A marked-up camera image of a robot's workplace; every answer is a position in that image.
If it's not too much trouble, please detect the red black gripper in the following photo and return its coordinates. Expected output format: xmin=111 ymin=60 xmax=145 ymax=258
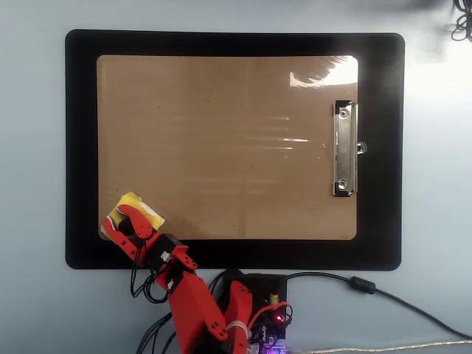
xmin=102 ymin=203 xmax=183 ymax=273

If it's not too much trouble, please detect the yellow sponge with black knob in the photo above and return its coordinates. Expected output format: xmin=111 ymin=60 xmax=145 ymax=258
xmin=99 ymin=190 xmax=166 ymax=243

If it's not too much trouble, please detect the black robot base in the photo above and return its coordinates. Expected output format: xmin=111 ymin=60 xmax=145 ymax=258
xmin=217 ymin=272 xmax=288 ymax=340

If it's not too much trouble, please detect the brown clipboard board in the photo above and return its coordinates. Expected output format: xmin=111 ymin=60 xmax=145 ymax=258
xmin=96 ymin=54 xmax=359 ymax=241

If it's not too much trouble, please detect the controller board with LED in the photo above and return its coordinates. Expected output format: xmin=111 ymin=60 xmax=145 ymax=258
xmin=252 ymin=330 xmax=291 ymax=354

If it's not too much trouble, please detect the black desk mat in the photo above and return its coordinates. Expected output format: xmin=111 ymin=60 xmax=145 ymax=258
xmin=65 ymin=29 xmax=406 ymax=271

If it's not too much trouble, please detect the silver metal clipboard clip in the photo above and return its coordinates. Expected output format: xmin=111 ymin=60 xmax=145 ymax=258
xmin=331 ymin=99 xmax=369 ymax=198

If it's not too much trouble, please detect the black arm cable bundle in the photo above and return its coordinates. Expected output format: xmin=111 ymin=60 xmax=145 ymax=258
xmin=128 ymin=253 xmax=176 ymax=354

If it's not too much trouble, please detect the red wire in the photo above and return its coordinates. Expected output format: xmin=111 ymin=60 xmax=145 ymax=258
xmin=246 ymin=301 xmax=293 ymax=330

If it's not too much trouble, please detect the black power cable with ferrite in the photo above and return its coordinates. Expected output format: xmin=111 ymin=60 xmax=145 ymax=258
xmin=282 ymin=271 xmax=472 ymax=340

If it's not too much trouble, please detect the silver braided USB cable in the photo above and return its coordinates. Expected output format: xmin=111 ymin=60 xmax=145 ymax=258
xmin=291 ymin=341 xmax=472 ymax=354

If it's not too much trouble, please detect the tangled thin black cable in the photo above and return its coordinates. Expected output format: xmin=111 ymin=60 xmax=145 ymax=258
xmin=451 ymin=0 xmax=472 ymax=42

